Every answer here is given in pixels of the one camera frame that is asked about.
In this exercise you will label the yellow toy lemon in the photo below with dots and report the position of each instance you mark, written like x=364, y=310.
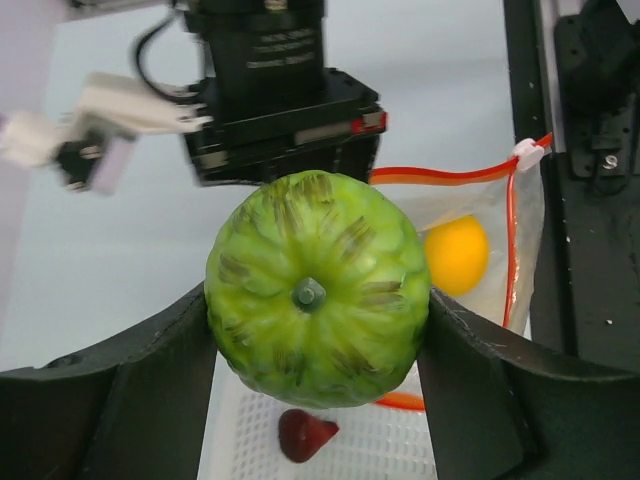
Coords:
x=458, y=255

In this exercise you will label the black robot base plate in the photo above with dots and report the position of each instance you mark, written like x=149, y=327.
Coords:
x=574, y=74

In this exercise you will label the dark red toy fruit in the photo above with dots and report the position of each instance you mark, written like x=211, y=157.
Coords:
x=301, y=435

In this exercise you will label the green custard apple toy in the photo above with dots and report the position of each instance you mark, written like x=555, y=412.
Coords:
x=317, y=290

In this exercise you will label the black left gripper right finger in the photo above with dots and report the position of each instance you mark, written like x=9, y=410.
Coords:
x=500, y=406

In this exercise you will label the white perforated plastic basket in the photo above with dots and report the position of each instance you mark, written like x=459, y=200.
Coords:
x=373, y=442

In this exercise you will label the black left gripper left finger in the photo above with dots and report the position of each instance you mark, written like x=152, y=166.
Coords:
x=133, y=406

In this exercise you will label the clear zip top bag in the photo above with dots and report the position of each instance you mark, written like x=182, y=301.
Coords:
x=507, y=199

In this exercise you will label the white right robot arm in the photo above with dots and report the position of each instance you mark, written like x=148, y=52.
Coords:
x=260, y=49

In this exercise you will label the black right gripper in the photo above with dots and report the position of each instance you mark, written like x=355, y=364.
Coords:
x=335, y=129

